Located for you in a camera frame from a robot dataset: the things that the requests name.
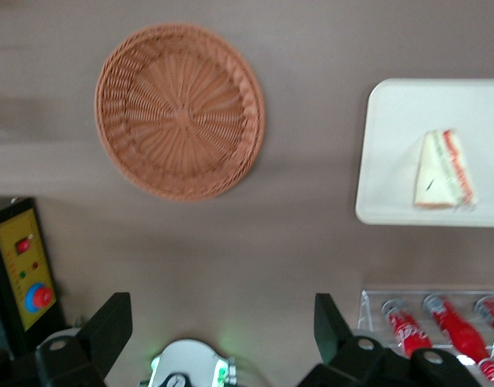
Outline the clear acrylic bottle rack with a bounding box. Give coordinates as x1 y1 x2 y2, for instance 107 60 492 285
358 287 494 382

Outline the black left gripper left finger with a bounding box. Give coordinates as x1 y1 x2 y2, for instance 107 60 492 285
35 292 134 387

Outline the round brown wicker basket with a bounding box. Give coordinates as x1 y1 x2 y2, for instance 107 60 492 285
93 23 268 203

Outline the black food warmer cabinet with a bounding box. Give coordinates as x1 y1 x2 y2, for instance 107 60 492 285
0 195 68 358

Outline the triangle sandwich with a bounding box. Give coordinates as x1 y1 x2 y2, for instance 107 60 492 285
411 127 479 213

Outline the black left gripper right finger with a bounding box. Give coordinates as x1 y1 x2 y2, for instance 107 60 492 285
297 293 388 387

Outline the beige plastic tray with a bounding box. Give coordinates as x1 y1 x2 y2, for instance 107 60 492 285
355 77 494 229

